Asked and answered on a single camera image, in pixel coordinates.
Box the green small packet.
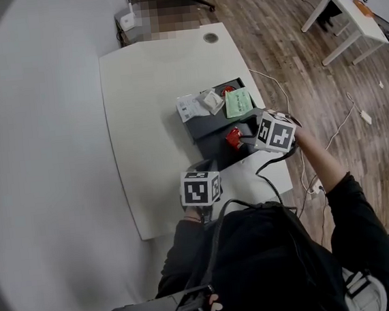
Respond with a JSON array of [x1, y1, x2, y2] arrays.
[[222, 86, 257, 120]]

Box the white floor cable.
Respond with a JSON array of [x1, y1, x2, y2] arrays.
[[318, 91, 364, 153]]

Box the person's left forearm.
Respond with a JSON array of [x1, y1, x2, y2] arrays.
[[182, 204, 206, 225]]

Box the white power adapter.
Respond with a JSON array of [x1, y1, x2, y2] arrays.
[[358, 108, 373, 125]]

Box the person's black top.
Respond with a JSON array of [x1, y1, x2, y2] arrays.
[[144, 166, 389, 311]]

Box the person's right forearm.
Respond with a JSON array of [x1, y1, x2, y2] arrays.
[[294, 125, 353, 193]]

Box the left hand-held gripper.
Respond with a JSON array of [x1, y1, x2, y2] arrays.
[[176, 158, 225, 210]]

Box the white side table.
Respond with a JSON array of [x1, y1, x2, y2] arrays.
[[298, 0, 389, 70]]

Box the white paper leaflet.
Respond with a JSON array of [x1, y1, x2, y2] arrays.
[[174, 92, 212, 123]]

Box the black tray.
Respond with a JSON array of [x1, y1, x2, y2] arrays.
[[173, 76, 261, 147]]

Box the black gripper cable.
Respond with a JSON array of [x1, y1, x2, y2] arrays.
[[252, 141, 305, 212]]

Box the black box lid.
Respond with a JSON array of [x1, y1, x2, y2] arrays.
[[192, 106, 297, 174]]

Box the orange item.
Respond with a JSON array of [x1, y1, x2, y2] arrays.
[[353, 0, 373, 19]]

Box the white router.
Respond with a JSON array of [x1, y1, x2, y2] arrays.
[[116, 0, 136, 32]]

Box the white small packet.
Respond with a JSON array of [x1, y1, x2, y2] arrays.
[[197, 87, 226, 116]]

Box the white power strip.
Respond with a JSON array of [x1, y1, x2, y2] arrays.
[[309, 179, 326, 195]]

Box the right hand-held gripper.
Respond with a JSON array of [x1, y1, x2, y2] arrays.
[[237, 106, 300, 157]]

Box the round cable grommet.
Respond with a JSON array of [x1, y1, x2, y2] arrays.
[[202, 31, 220, 45]]

